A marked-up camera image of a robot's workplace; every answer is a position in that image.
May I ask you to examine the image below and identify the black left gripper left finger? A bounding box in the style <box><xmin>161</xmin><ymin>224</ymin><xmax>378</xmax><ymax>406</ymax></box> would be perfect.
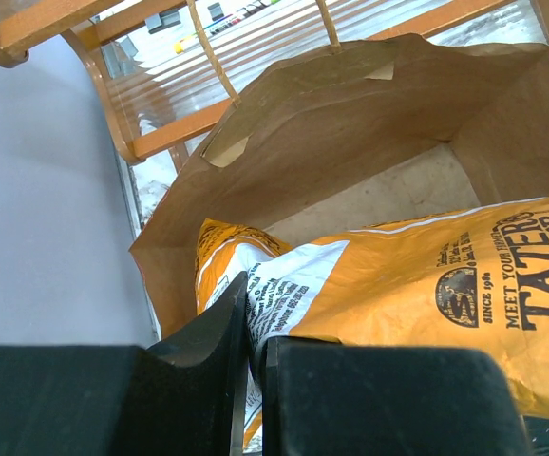
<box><xmin>0</xmin><ymin>274</ymin><xmax>247</xmax><ymax>455</ymax></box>

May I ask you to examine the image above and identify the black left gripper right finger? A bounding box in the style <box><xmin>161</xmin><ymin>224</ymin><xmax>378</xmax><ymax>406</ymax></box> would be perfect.
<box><xmin>262</xmin><ymin>337</ymin><xmax>531</xmax><ymax>455</ymax></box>

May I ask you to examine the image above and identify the orange Tater chip bag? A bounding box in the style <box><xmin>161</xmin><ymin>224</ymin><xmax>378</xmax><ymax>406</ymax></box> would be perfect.
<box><xmin>194</xmin><ymin>193</ymin><xmax>549</xmax><ymax>450</ymax></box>

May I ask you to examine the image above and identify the brown red paper bag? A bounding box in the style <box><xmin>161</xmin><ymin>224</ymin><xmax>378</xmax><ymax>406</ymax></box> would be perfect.
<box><xmin>131</xmin><ymin>33</ymin><xmax>549</xmax><ymax>335</ymax></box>

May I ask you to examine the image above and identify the orange wooden rack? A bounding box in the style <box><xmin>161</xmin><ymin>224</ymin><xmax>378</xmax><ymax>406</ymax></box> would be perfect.
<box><xmin>0</xmin><ymin>0</ymin><xmax>549</xmax><ymax>177</ymax></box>

